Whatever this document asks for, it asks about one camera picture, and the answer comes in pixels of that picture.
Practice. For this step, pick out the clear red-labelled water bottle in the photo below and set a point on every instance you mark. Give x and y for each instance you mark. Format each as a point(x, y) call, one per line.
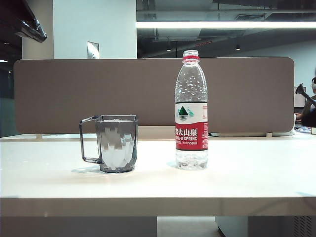
point(191, 138)

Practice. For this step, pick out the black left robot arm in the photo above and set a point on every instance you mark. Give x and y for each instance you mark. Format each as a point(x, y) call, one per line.
point(34, 28)

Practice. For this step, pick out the clear grey faceted mug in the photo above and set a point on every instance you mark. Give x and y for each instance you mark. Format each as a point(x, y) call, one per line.
point(117, 148)

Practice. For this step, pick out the brown desk divider panel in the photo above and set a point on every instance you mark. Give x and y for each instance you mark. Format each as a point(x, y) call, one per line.
point(123, 93)

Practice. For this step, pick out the long white ceiling light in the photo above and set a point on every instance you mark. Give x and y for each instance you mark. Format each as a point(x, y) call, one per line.
point(222, 24)

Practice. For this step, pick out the seated person with headphones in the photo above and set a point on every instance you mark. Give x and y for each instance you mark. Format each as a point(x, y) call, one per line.
point(309, 113)

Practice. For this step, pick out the silver wall sign plate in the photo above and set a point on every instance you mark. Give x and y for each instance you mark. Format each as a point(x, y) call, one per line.
point(92, 50)

